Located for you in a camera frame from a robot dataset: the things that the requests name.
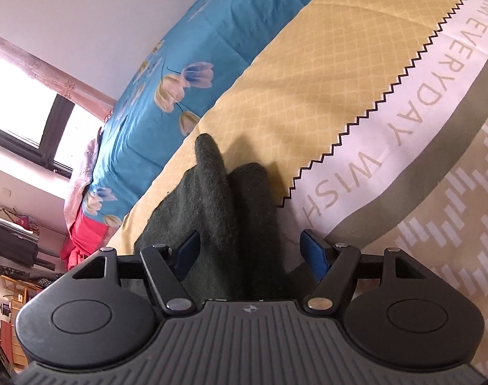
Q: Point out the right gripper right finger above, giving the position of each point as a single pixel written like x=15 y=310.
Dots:
x=391 y=307

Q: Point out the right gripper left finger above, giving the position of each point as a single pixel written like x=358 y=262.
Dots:
x=107 y=309

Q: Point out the dark green knit sweater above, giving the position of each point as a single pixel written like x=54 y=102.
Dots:
x=240 y=247

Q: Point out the red blanket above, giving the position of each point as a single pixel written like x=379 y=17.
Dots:
x=84 y=237

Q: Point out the wooden shelf with clutter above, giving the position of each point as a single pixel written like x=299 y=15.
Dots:
x=27 y=266

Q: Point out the beige patterned bed sheet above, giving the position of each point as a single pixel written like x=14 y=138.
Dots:
x=371 y=117

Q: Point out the pink curtain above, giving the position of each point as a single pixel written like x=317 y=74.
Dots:
x=75 y=90

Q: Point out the blue floral quilt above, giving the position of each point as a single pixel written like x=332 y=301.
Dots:
x=179 y=81

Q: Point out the black window frame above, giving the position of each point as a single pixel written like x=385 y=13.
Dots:
x=43 y=153

